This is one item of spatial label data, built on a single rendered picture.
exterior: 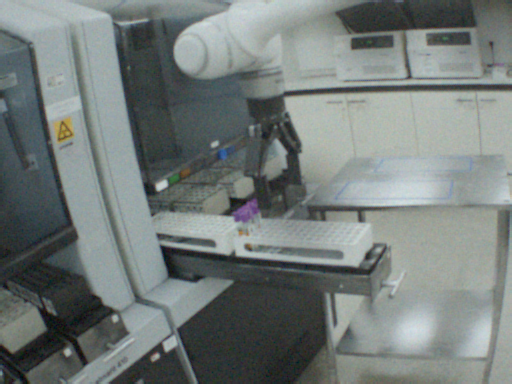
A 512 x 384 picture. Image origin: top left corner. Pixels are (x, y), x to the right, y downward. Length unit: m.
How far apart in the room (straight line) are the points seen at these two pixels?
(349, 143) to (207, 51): 2.79
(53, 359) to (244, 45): 0.68
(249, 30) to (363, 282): 0.52
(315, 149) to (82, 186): 2.75
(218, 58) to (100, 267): 0.56
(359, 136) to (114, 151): 2.54
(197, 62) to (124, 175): 0.45
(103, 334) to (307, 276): 0.45
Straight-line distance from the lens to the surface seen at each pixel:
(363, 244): 0.96
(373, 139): 3.38
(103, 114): 1.06
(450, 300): 1.75
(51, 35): 1.00
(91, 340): 0.96
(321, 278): 0.97
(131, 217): 1.11
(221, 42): 0.73
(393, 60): 3.21
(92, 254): 1.04
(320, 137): 3.54
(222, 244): 1.09
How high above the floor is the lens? 1.27
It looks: 18 degrees down
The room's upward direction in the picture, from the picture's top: 11 degrees counter-clockwise
